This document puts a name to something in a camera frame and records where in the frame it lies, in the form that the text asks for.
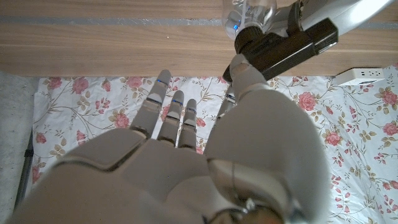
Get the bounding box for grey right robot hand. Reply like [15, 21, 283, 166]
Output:
[6, 53, 332, 224]

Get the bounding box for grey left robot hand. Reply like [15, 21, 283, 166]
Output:
[270, 0, 396, 38]

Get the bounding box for black pump spray head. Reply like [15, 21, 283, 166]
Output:
[222, 1, 339, 83]

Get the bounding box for clear plastic dispenser bottle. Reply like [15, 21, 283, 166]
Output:
[221, 0, 278, 40]

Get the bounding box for white power strip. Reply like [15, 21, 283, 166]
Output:
[334, 67, 386, 86]

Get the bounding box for floral backdrop cloth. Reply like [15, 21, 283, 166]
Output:
[30, 64, 398, 224]

